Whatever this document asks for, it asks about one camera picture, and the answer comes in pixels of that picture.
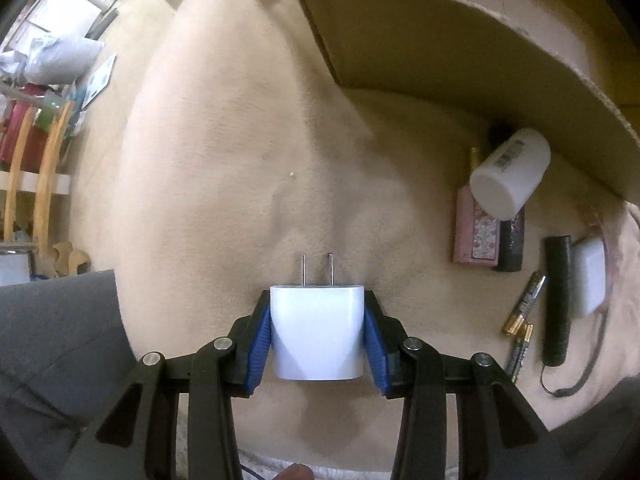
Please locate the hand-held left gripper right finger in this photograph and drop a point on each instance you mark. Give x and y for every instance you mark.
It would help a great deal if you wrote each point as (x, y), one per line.
(374, 355)

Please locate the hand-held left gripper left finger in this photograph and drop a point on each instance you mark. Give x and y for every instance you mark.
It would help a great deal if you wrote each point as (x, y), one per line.
(260, 347)

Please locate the white charger plug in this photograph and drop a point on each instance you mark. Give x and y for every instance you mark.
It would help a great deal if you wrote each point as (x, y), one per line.
(315, 330)

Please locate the pink floral box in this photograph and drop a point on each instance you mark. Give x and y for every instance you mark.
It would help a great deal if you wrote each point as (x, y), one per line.
(475, 240)

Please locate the gold battery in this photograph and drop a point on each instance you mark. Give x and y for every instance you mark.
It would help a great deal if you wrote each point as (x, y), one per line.
(525, 302)
(520, 350)

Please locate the white pill bottle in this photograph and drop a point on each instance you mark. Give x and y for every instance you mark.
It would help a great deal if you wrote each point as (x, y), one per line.
(510, 175)

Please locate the white earbud case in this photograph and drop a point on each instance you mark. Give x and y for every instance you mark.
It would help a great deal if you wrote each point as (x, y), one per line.
(590, 280)

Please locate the cardboard box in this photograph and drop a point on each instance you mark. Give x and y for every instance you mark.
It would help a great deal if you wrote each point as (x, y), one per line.
(425, 35)

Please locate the person's left hand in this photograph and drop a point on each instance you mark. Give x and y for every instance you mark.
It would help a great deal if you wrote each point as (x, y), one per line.
(295, 472)

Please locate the person's left leg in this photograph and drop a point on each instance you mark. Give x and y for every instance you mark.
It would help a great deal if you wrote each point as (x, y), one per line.
(55, 360)

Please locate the person's leg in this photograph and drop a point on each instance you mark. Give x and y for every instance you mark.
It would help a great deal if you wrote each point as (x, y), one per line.
(610, 430)
(55, 360)

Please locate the small wooden object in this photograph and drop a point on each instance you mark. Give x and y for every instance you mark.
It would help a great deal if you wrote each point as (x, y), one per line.
(70, 257)

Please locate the person's right leg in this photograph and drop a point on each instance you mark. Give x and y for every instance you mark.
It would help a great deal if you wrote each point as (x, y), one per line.
(610, 430)

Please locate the white bathroom scale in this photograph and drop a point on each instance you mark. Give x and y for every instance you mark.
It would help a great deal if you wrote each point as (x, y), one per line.
(99, 80)

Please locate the red container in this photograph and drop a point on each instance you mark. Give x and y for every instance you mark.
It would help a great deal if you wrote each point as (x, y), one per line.
(12, 135)

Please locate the white plastic bag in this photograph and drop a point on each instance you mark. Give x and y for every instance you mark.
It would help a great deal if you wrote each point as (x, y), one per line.
(55, 57)

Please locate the wooden chair frame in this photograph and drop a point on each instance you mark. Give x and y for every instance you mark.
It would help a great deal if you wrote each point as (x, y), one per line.
(50, 170)

